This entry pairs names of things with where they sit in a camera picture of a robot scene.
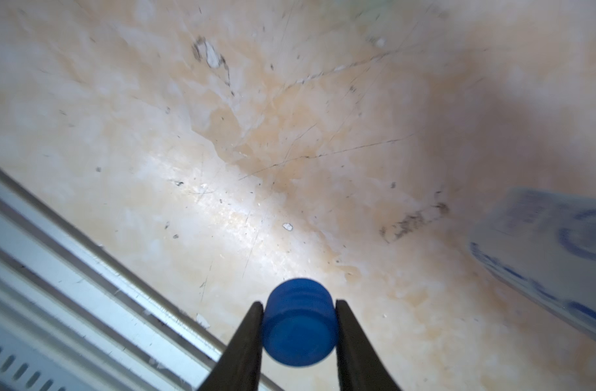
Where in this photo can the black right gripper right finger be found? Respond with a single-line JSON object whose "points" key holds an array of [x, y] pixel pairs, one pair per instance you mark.
{"points": [[358, 365]]}

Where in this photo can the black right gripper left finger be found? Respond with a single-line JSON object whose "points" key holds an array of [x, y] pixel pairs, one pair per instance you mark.
{"points": [[239, 367]]}

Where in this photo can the blue bottle cap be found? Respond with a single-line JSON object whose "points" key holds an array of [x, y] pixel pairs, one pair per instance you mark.
{"points": [[299, 327]]}

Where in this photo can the clear small water bottle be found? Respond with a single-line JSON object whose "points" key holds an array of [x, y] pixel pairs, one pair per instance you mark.
{"points": [[543, 245]]}

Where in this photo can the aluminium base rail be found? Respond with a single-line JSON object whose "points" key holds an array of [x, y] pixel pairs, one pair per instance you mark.
{"points": [[72, 318]]}

